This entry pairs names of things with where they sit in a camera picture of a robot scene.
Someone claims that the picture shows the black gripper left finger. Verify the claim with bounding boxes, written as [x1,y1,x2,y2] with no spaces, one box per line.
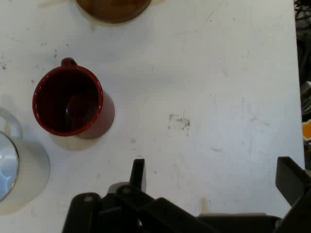
[62,159,219,233]

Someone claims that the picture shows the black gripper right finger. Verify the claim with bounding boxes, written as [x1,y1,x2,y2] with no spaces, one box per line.
[275,156,311,233]

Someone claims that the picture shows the orange foam block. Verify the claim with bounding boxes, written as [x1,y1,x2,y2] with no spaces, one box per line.
[302,120,311,141]

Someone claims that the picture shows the white ceramic mug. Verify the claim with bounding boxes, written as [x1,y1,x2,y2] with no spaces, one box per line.
[0,107,51,202]

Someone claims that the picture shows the dark red ceramic mug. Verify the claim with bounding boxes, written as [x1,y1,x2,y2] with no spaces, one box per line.
[32,57,116,140]

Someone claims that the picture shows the brown wooden mug tree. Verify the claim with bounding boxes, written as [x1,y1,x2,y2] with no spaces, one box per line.
[75,0,153,24]

